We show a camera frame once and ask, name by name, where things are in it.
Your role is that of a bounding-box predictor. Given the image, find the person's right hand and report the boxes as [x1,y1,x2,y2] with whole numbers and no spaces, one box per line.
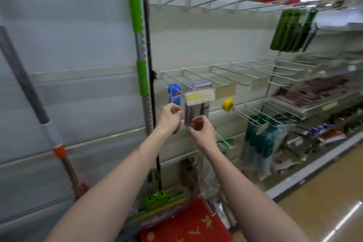
[187,115,218,153]

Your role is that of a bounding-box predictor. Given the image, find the person's left hand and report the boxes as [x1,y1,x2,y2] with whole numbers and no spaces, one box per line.
[155,102,184,135]

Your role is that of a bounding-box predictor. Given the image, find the grey packet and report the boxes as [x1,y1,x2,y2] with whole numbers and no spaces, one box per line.
[184,79,213,128]

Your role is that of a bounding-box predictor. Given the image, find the person's right forearm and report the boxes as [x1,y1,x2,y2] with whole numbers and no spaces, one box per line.
[199,145,311,242]

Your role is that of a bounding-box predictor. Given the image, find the blue hanging packet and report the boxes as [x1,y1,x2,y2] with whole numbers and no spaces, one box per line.
[167,83,182,107]

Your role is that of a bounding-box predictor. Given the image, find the white and yellow price label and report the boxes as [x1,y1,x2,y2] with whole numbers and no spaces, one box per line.
[185,88,215,106]

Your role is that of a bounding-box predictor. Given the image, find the small green box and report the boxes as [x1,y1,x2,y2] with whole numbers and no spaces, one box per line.
[217,139,235,155]

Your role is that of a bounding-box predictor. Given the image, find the yellow tape measure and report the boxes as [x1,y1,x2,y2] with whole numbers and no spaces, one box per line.
[222,97,235,113]

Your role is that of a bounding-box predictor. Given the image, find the beige price tag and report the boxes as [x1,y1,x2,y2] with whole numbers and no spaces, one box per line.
[251,76,269,92]
[215,83,237,101]

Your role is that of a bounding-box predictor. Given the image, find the green and silver mop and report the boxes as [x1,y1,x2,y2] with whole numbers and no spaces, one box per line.
[128,0,188,220]

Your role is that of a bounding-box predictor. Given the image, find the clear hanging packets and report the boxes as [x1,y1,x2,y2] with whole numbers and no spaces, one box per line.
[181,156,237,229]

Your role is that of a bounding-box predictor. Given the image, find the bunch of teal packets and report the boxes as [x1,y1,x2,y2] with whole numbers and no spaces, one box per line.
[243,115,288,182]

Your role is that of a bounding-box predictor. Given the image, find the red patterned doormat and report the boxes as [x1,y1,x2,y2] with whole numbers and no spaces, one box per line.
[139,198,234,242]

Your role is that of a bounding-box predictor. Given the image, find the pile of dark red packets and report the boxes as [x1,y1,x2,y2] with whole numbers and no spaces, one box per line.
[276,77,356,108]

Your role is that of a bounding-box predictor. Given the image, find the white blue red packet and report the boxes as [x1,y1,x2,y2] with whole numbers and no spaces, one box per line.
[304,122,347,145]

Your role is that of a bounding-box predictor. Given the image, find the bunch of dark green packets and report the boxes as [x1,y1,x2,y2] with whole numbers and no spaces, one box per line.
[270,9,319,53]

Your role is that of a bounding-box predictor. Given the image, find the group of short wire hooks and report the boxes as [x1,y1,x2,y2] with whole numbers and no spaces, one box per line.
[215,102,305,149]

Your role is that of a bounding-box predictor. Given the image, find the row of white wire hooks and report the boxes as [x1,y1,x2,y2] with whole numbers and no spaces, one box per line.
[157,57,319,92]

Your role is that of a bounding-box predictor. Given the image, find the black shelf upright post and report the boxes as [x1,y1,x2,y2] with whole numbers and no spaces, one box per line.
[143,0,163,192]

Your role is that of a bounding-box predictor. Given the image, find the white wire shelf tray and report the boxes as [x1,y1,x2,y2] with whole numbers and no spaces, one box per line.
[269,88,363,119]

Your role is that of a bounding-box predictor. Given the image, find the grey and orange mop handle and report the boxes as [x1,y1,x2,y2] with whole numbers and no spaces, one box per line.
[0,25,89,201]

